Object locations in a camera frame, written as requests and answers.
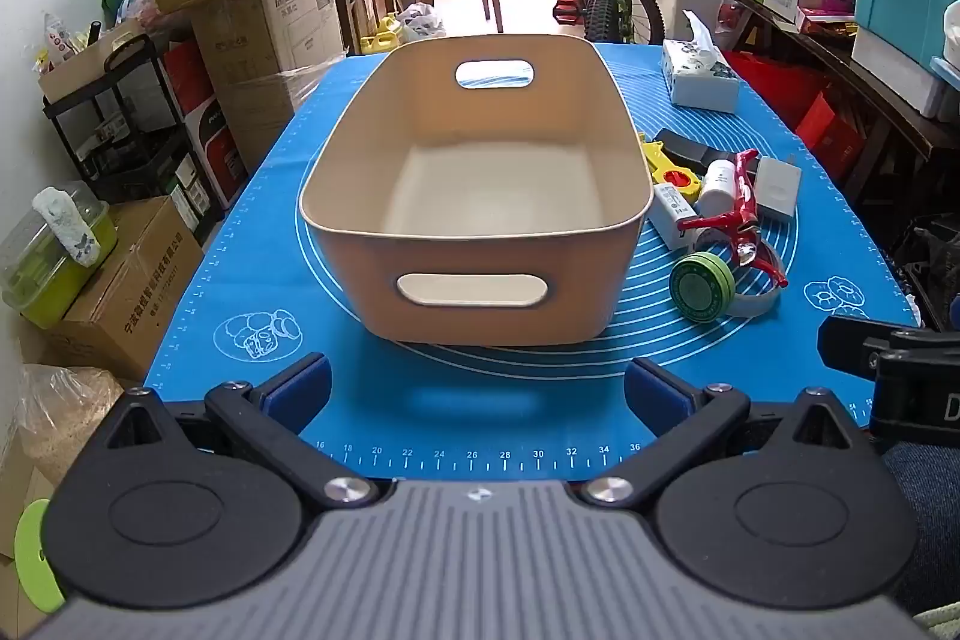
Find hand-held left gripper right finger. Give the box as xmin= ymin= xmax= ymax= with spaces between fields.
xmin=579 ymin=356 xmax=862 ymax=511

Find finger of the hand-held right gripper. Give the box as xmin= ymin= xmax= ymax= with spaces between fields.
xmin=817 ymin=313 xmax=925 ymax=380

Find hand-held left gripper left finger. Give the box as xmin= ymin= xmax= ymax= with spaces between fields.
xmin=97 ymin=351 xmax=383 ymax=511

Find clear tape roll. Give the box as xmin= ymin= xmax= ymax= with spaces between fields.
xmin=727 ymin=242 xmax=782 ymax=319

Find green tape roll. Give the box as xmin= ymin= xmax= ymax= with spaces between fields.
xmin=670 ymin=250 xmax=738 ymax=321

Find white wall charger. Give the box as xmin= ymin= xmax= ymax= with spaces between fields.
xmin=752 ymin=156 xmax=803 ymax=214

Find white power adapter brick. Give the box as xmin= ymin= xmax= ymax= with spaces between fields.
xmin=646 ymin=182 xmax=703 ymax=252

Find small white bottle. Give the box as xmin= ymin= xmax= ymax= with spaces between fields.
xmin=696 ymin=158 xmax=738 ymax=218

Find yellow plastic tool red knob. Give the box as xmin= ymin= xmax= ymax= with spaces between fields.
xmin=637 ymin=131 xmax=703 ymax=199

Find black plastic case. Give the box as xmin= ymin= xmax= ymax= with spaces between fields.
xmin=651 ymin=128 xmax=725 ymax=176

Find beige plastic storage bin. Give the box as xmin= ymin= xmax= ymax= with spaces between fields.
xmin=298 ymin=34 xmax=653 ymax=342

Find person's leg in jeans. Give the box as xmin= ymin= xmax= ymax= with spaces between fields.
xmin=883 ymin=445 xmax=960 ymax=620

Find blue silicone baking mat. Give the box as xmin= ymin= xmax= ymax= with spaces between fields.
xmin=142 ymin=40 xmax=923 ymax=483

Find low brown cardboard box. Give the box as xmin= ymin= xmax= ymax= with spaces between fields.
xmin=45 ymin=197 xmax=204 ymax=383

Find red gift bags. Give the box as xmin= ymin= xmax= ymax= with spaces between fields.
xmin=724 ymin=51 xmax=864 ymax=184

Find clear bag of grain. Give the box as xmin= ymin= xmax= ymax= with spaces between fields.
xmin=15 ymin=364 xmax=125 ymax=488

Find dark wooden side table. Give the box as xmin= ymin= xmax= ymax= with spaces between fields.
xmin=724 ymin=0 xmax=960 ymax=207

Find plastic wrapped cardboard box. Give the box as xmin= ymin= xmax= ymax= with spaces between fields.
xmin=223 ymin=66 xmax=332 ymax=177

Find white foam box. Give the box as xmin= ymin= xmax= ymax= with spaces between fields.
xmin=850 ymin=21 xmax=954 ymax=121

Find green container with clear lid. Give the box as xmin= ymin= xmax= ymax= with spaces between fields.
xmin=0 ymin=182 xmax=120 ymax=330

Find red and white appliance box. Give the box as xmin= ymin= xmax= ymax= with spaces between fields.
xmin=161 ymin=40 xmax=249 ymax=207

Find black shelf rack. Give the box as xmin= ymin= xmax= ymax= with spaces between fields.
xmin=41 ymin=29 xmax=226 ymax=229

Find white patterned tissue box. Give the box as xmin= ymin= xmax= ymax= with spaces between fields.
xmin=661 ymin=10 xmax=740 ymax=115

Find green plastic stool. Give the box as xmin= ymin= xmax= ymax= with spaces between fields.
xmin=15 ymin=497 xmax=65 ymax=615

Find flat pink box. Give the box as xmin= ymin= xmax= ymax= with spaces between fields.
xmin=795 ymin=2 xmax=857 ymax=34

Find yellow plastic jug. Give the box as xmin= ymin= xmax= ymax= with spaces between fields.
xmin=360 ymin=14 xmax=407 ymax=57

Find brown and white cardboard box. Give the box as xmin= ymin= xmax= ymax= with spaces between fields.
xmin=191 ymin=0 xmax=347 ymax=87

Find white plastic bag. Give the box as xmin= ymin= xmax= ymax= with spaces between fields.
xmin=397 ymin=2 xmax=448 ymax=46

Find cardboard box with handle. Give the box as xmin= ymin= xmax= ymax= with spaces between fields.
xmin=37 ymin=17 xmax=148 ymax=106

